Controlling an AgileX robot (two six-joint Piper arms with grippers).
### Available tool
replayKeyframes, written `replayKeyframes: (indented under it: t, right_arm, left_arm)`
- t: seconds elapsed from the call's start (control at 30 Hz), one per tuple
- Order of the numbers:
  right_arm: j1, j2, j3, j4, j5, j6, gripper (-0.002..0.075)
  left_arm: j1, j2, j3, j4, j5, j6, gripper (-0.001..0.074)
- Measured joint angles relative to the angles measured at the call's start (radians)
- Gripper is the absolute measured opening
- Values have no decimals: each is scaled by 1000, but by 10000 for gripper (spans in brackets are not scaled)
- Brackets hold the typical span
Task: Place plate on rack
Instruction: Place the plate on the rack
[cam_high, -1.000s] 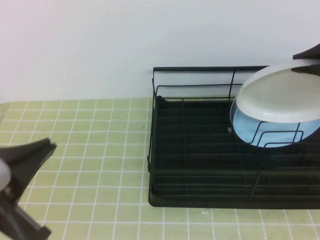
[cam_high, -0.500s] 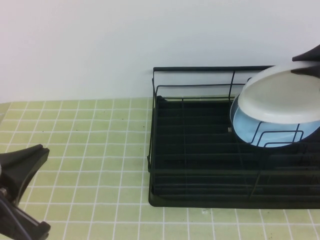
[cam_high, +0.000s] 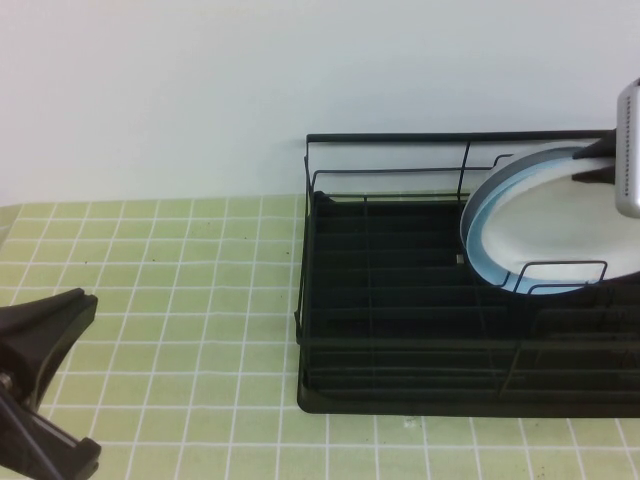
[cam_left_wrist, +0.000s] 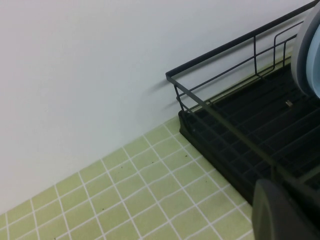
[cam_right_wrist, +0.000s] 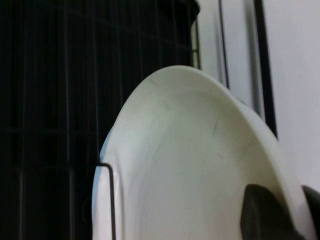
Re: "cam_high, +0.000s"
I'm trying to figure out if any blue plate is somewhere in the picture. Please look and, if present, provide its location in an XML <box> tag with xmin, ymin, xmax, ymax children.
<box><xmin>464</xmin><ymin>157</ymin><xmax>594</xmax><ymax>299</ymax></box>

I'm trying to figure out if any thin blue cable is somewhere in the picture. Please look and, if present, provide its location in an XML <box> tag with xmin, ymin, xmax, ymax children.
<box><xmin>0</xmin><ymin>399</ymin><xmax>54</xmax><ymax>480</ymax></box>

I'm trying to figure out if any black wire dish rack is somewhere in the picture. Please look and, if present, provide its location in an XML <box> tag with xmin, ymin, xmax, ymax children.
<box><xmin>293</xmin><ymin>128</ymin><xmax>640</xmax><ymax>417</ymax></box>

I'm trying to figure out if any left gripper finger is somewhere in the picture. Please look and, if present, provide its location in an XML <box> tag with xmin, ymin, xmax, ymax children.
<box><xmin>0</xmin><ymin>287</ymin><xmax>99</xmax><ymax>410</ymax></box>
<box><xmin>0</xmin><ymin>387</ymin><xmax>103</xmax><ymax>480</ymax></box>

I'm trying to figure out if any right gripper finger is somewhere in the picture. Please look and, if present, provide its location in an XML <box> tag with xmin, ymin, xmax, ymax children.
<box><xmin>570</xmin><ymin>166</ymin><xmax>621</xmax><ymax>186</ymax></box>
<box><xmin>571</xmin><ymin>130</ymin><xmax>621</xmax><ymax>162</ymax></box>

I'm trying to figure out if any white round plate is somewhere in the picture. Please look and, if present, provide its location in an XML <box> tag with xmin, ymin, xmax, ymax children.
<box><xmin>472</xmin><ymin>157</ymin><xmax>640</xmax><ymax>297</ymax></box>

